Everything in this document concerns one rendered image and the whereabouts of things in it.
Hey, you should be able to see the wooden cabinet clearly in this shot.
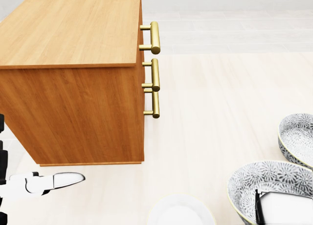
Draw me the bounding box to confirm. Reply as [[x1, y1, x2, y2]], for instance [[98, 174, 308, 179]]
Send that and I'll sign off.
[[0, 0, 146, 167]]

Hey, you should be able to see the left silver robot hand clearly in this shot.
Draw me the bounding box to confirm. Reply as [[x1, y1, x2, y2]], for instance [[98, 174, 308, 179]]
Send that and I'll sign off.
[[0, 113, 86, 225]]

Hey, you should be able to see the large brass drawer handle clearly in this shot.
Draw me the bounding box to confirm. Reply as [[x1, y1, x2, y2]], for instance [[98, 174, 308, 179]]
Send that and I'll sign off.
[[138, 21, 161, 55]]

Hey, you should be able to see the medium brass drawer handle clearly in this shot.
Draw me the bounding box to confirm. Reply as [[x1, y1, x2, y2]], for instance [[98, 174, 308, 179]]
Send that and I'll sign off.
[[141, 58, 161, 92]]

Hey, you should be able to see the white plate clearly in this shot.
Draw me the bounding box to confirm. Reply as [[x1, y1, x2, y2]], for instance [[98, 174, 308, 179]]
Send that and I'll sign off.
[[146, 193, 217, 225]]

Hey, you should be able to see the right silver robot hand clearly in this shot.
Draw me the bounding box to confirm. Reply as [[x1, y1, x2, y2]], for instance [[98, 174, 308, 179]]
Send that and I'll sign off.
[[254, 188, 313, 225]]

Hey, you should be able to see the small brass drawer handle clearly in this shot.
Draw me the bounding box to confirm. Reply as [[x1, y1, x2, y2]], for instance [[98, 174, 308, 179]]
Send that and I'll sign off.
[[143, 88, 160, 119]]

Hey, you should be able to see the patterned black white bowl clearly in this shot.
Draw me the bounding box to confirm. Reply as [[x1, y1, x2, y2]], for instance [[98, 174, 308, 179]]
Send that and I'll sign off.
[[277, 113, 313, 171], [226, 160, 313, 225]]

